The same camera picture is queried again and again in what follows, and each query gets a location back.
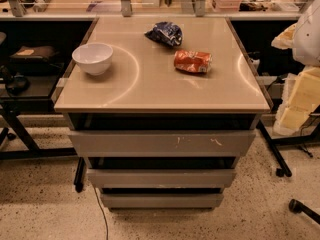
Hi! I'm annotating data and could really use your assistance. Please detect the black headphones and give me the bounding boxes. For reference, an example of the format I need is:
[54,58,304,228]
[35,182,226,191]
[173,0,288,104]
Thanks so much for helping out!
[0,66,30,95]

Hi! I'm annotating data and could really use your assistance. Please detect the grey drawer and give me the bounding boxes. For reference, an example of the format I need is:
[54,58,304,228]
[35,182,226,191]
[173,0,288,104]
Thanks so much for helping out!
[100,194,223,209]
[69,130,255,158]
[87,169,236,189]

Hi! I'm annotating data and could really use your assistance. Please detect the black floor cable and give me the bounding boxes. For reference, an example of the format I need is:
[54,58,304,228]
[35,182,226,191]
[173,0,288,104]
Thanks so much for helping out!
[93,187,110,240]

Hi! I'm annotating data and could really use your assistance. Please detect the white bowl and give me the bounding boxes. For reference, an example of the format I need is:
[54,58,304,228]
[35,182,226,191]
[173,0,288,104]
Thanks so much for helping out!
[72,43,114,75]

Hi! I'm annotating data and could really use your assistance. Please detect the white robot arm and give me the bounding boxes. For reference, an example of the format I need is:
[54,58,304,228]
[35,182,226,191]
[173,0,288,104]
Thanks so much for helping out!
[271,0,320,135]

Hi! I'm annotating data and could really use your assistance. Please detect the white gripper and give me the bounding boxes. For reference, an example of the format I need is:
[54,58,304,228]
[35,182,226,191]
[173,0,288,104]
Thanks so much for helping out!
[273,66,320,135]

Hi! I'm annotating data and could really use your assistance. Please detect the black table leg frame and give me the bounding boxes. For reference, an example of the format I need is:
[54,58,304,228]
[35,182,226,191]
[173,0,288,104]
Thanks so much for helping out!
[257,122,320,177]

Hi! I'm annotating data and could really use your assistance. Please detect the grey middle drawer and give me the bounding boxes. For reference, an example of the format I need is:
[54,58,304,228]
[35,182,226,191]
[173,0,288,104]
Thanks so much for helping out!
[87,169,236,189]

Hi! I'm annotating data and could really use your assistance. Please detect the crushed orange soda can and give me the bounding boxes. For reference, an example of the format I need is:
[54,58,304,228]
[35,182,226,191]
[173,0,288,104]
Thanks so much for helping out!
[174,50,212,74]

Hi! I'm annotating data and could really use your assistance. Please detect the black chair leg caster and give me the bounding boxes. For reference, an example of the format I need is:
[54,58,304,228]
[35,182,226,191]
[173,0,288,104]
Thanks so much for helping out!
[289,199,320,224]

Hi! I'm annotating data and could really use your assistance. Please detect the blue crumpled chip bag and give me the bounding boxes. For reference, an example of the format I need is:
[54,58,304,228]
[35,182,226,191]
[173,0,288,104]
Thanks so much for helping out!
[145,21,183,47]

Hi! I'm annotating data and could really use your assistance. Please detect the grey bottom drawer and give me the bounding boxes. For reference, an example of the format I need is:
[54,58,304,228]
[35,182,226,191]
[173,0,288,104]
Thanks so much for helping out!
[100,194,223,209]

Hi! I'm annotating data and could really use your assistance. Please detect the grey drawer cabinet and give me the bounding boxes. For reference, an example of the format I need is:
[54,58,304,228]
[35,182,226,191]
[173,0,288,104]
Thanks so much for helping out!
[55,16,271,195]

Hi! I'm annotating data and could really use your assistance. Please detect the grey top drawer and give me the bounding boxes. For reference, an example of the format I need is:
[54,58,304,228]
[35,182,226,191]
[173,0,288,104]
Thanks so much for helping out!
[69,130,255,158]

